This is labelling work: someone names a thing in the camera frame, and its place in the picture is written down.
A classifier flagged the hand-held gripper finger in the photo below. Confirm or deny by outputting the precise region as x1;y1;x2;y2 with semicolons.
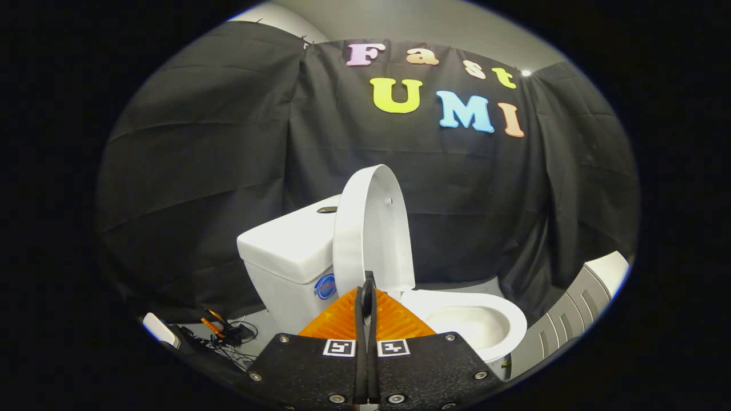
240;273;367;410
367;273;504;410

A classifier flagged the white toilet lid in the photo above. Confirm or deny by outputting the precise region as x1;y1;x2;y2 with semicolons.
333;164;416;297

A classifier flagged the white ceramic toilet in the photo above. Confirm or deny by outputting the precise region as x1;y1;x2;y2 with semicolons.
237;194;528;380

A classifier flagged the orange black tool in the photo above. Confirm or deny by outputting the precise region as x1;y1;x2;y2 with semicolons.
201;308;240;343

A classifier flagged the white grey cabinet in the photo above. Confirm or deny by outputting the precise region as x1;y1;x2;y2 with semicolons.
510;251;630;378

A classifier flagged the black backdrop cloth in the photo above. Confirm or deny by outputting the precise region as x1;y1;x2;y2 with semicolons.
97;20;640;323

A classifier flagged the black cable bundle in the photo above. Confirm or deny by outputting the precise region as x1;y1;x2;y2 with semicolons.
188;320;260;369

